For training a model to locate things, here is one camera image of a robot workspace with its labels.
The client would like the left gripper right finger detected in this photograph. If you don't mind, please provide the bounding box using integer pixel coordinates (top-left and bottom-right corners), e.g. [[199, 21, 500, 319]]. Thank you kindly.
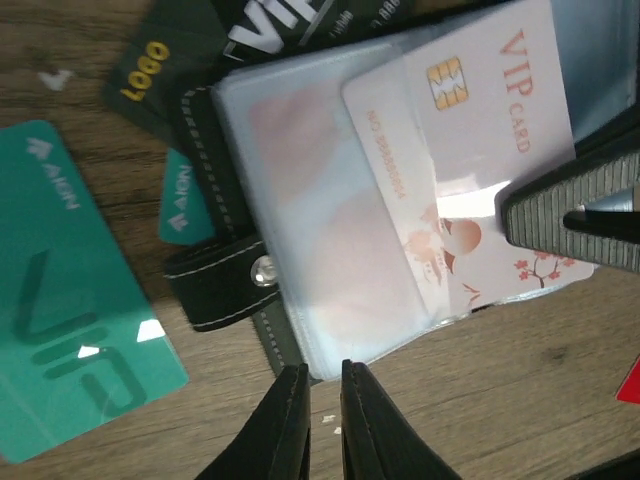
[[340, 360, 460, 480]]

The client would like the black leather card holder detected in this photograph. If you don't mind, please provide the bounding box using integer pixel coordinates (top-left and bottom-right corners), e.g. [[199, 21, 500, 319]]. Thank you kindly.
[[165, 1, 639, 381]]

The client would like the teal chip card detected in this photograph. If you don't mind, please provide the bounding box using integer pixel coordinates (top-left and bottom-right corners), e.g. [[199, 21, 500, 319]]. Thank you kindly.
[[158, 149, 215, 246]]

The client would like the teal VIP card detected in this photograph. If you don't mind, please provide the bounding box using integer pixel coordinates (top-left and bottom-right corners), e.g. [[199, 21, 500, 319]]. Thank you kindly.
[[1, 120, 188, 463]]

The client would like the dark green numbered card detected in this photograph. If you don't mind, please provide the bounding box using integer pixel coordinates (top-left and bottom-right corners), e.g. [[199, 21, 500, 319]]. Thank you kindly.
[[102, 1, 226, 147]]

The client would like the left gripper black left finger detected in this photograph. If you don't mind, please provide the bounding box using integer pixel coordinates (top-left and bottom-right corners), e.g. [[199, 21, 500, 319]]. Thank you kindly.
[[196, 364, 311, 480]]

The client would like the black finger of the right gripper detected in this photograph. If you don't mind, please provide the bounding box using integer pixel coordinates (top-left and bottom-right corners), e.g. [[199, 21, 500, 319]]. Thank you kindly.
[[500, 149, 639, 273]]

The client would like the white floral VIP card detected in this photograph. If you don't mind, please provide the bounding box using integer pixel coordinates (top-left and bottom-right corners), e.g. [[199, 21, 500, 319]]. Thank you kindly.
[[342, 1, 594, 317]]

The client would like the black membership card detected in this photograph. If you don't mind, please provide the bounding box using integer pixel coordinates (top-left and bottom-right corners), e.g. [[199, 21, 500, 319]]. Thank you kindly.
[[212, 0, 415, 63]]

